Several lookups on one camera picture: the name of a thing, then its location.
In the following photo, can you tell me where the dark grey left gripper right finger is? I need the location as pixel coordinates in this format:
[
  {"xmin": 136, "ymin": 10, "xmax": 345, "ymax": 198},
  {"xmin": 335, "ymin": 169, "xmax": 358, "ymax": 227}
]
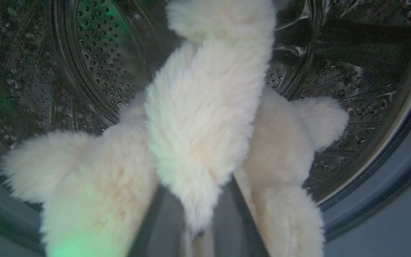
[{"xmin": 211, "ymin": 174, "xmax": 269, "ymax": 257}]

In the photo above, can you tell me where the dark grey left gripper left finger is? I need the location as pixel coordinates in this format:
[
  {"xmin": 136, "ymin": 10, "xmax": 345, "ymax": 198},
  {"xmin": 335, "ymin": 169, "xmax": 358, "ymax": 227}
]
[{"xmin": 130, "ymin": 185, "xmax": 189, "ymax": 257}]

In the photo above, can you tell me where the white fluffy plush toy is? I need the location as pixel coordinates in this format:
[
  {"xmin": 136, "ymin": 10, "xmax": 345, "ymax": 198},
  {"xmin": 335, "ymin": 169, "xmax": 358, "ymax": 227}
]
[{"xmin": 0, "ymin": 0, "xmax": 350, "ymax": 257}]

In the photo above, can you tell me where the perforated steel washing machine drum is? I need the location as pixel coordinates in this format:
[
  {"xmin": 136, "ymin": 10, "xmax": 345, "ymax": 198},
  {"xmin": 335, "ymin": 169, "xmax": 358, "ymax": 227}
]
[{"xmin": 0, "ymin": 0, "xmax": 411, "ymax": 207}]

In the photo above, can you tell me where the grey rubber door seal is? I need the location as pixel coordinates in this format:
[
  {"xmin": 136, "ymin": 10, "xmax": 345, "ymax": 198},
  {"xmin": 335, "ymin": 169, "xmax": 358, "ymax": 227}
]
[{"xmin": 0, "ymin": 21, "xmax": 411, "ymax": 255}]

